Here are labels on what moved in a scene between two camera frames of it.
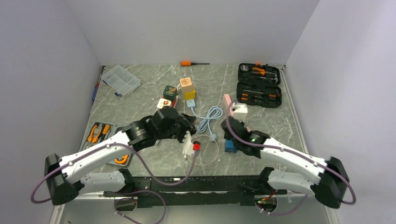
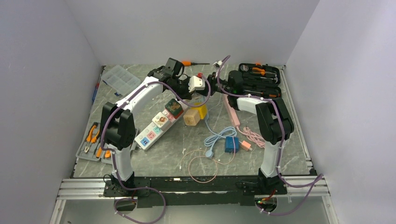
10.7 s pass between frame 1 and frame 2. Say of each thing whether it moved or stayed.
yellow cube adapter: moved
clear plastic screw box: stayed
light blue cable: moved
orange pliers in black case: stayed
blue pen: stayed
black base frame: stayed
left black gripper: moved
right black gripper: moved
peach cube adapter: moved
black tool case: stayed
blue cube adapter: stayed
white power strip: moved
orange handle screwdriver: stayed
